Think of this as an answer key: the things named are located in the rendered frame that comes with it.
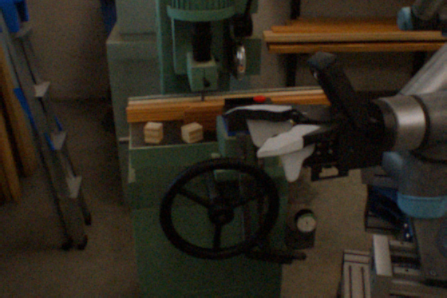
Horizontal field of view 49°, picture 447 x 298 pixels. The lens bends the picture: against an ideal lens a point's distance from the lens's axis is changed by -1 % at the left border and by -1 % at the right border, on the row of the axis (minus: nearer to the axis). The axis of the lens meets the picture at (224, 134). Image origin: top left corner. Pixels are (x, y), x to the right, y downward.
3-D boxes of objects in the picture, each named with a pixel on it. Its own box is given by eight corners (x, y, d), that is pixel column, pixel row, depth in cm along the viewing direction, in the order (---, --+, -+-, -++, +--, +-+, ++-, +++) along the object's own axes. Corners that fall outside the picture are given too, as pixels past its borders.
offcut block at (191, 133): (195, 134, 134) (195, 122, 132) (203, 138, 131) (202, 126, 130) (182, 139, 131) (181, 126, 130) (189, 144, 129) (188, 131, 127)
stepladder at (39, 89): (53, 254, 226) (-35, -5, 172) (63, 220, 249) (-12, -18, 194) (88, 248, 227) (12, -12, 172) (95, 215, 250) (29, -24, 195)
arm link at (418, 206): (416, 180, 83) (428, 122, 78) (459, 220, 74) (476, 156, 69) (374, 187, 82) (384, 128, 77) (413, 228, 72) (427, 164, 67)
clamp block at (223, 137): (222, 171, 123) (222, 139, 118) (215, 145, 134) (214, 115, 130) (280, 166, 125) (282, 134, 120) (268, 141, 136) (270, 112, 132)
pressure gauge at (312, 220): (294, 238, 140) (297, 215, 136) (291, 230, 143) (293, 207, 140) (316, 236, 141) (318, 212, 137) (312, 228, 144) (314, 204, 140)
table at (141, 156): (129, 189, 121) (127, 168, 118) (131, 133, 148) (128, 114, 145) (365, 169, 129) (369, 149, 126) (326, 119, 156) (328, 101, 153)
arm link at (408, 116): (427, 103, 63) (392, 88, 71) (396, 106, 62) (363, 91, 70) (421, 157, 66) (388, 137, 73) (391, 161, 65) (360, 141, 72)
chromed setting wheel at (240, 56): (236, 86, 149) (237, 46, 143) (230, 73, 160) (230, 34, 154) (247, 86, 149) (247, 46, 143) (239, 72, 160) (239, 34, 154)
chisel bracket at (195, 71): (191, 97, 135) (191, 67, 131) (187, 78, 147) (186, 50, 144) (219, 95, 136) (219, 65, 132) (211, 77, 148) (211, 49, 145)
